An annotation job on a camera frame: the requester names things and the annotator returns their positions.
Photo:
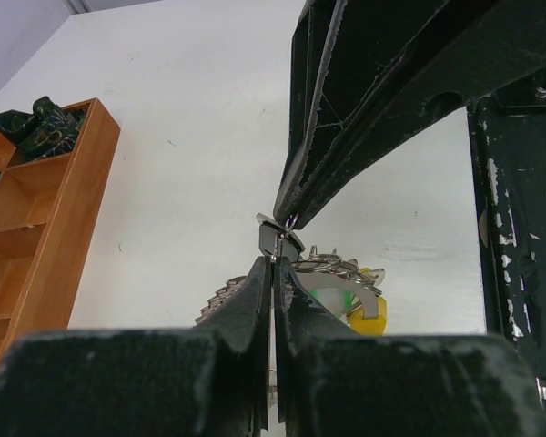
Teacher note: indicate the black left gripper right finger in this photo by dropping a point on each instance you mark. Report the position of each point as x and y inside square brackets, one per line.
[333, 381]

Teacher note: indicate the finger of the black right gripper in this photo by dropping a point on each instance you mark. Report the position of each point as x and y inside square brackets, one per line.
[399, 67]
[312, 45]

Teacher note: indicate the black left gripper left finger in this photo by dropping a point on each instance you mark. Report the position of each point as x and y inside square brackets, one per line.
[209, 380]

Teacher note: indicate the metal keyring with yellow grip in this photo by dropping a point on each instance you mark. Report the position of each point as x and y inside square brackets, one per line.
[368, 314]

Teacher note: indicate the green key tag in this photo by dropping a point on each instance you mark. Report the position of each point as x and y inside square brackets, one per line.
[336, 301]

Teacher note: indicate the black headed key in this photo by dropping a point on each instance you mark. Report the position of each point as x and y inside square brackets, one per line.
[274, 240]

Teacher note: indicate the wooden compartment tray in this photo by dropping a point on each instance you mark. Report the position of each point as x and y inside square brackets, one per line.
[48, 211]

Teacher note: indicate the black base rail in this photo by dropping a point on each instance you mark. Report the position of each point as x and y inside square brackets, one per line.
[508, 153]

